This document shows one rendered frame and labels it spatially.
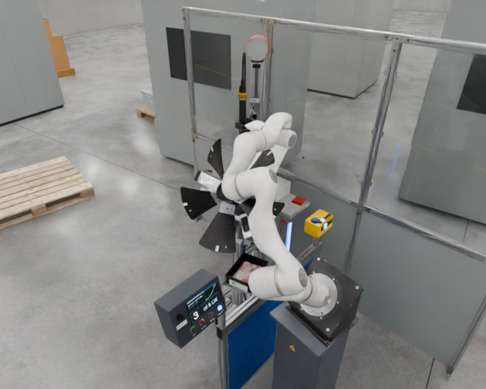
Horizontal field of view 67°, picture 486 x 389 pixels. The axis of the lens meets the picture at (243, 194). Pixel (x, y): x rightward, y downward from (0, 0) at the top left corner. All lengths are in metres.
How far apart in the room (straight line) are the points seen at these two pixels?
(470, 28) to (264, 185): 2.98
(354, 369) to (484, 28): 2.97
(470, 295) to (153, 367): 2.08
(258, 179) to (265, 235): 0.21
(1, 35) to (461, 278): 6.79
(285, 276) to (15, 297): 2.72
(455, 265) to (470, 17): 2.27
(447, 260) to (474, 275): 0.16
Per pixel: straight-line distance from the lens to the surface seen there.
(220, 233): 2.16
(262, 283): 1.42
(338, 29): 2.33
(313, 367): 1.90
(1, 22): 7.19
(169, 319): 1.50
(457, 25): 3.99
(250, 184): 1.34
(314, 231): 2.20
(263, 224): 1.36
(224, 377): 2.23
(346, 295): 1.72
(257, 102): 2.49
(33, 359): 3.17
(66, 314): 3.34
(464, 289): 2.61
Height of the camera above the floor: 2.37
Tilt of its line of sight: 33 degrees down
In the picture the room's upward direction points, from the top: straight up
